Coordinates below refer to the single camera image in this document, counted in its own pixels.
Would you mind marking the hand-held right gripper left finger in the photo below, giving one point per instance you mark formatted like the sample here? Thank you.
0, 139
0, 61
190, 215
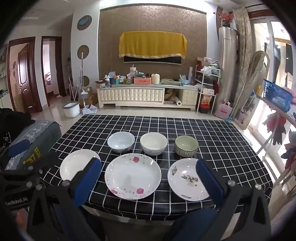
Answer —
87, 180

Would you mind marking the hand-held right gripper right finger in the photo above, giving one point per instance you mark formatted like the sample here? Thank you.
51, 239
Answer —
209, 183

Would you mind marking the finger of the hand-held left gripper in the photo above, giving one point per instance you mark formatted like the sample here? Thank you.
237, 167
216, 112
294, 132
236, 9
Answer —
20, 176
19, 147

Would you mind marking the plain white plate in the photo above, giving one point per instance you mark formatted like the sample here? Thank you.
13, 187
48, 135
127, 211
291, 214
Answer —
74, 165

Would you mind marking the white plate with brown flowers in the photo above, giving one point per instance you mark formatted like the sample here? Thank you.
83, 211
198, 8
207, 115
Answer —
179, 183

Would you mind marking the white plate with pink petals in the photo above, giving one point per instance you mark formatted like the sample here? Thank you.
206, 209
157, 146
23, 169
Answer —
133, 176

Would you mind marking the green patterned bowl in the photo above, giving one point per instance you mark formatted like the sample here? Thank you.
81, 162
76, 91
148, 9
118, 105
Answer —
186, 143

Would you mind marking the white bowl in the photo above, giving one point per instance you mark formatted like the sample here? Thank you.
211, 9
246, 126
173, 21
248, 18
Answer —
121, 140

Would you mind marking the cream bowl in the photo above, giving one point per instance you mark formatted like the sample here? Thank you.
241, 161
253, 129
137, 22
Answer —
153, 141

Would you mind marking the grey cushion with yellow print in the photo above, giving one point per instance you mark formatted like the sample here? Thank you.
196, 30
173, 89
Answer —
34, 139

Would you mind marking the black cloth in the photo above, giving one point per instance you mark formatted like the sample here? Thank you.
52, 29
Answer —
13, 120

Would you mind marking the black checked tablecloth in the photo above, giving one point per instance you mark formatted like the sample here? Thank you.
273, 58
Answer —
208, 129

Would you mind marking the white bucket with grey rim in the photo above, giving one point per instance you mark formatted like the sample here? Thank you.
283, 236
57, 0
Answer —
71, 110

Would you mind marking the white dustpan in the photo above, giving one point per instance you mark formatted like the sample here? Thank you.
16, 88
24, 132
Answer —
89, 109

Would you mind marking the brown wooden door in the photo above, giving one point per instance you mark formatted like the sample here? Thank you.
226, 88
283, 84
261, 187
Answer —
23, 74

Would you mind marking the pink bag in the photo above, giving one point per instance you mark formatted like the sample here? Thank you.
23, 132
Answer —
223, 111

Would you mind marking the cardboard box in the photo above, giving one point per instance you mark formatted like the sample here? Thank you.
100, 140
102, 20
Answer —
92, 97

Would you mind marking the white paper roll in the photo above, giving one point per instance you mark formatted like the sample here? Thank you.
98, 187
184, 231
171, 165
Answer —
178, 101

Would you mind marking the red hanging clothes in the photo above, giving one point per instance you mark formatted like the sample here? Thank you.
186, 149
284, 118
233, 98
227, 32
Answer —
275, 125

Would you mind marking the white shelf rack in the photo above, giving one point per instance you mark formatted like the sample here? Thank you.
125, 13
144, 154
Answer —
207, 89

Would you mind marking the white mop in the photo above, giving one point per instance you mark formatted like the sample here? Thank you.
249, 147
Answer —
81, 74

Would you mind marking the cream television cabinet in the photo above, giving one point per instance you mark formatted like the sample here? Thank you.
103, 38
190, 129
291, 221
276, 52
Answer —
131, 95

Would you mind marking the light blue container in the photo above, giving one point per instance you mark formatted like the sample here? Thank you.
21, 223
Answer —
185, 81

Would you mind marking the green folded cloth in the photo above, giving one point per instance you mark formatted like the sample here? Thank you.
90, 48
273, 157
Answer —
168, 81

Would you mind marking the blue plastic basket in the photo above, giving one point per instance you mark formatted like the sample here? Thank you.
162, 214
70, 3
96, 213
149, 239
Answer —
277, 95

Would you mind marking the white plastic bag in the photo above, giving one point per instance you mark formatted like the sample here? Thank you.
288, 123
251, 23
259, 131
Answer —
209, 69

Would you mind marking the pink box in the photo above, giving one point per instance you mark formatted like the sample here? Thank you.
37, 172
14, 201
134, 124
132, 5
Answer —
142, 80

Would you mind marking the white plastic jug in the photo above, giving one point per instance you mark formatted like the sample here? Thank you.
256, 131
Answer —
155, 78

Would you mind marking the tower air conditioner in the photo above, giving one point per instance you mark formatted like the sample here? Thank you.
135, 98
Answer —
229, 67

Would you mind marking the white kettle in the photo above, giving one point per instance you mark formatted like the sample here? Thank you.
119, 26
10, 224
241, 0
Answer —
133, 71

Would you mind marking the standing mirror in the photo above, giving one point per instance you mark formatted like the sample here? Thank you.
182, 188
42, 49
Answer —
256, 69

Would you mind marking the black television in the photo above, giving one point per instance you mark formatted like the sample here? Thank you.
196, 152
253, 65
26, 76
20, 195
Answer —
152, 60

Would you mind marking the beige patterned curtain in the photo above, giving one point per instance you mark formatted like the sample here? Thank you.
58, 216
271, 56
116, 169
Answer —
244, 46

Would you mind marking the yellow cloth cover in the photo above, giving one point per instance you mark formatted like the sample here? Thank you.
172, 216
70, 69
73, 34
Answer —
152, 44

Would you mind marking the red flowers in vase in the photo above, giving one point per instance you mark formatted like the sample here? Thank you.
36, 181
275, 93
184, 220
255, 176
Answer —
225, 16

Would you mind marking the brown door frame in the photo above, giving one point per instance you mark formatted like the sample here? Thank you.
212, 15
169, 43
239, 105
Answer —
60, 67

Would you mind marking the round brown wall disc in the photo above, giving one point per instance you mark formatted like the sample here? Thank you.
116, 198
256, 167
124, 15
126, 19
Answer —
86, 81
83, 51

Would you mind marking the round wall clock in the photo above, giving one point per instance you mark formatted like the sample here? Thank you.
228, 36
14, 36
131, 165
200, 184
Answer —
84, 22

